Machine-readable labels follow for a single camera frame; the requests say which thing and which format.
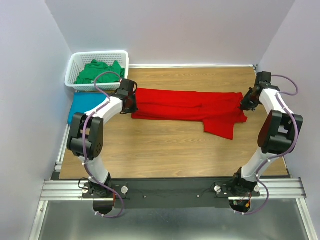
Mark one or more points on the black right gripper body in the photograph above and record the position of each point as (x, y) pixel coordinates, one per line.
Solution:
(249, 102)

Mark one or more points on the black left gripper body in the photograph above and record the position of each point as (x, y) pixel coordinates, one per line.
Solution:
(133, 106)

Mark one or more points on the red t shirt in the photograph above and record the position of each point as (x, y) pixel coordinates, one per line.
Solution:
(218, 111)

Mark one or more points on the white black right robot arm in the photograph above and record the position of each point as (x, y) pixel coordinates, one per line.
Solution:
(277, 137)

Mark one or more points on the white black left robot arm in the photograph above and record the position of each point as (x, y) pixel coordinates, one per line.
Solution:
(86, 135)

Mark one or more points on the green crumpled t shirt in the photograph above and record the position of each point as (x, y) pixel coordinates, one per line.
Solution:
(95, 68)

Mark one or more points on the blue folded t shirt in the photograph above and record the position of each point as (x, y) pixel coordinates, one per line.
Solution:
(83, 102)

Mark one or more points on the white plastic laundry basket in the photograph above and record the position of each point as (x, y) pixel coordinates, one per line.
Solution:
(78, 61)

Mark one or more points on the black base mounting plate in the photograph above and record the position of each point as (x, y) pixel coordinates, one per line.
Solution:
(208, 200)

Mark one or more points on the white table edge rail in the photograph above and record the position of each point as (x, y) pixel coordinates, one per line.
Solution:
(164, 66)

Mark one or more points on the aluminium frame rail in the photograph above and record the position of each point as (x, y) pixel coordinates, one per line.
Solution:
(71, 190)

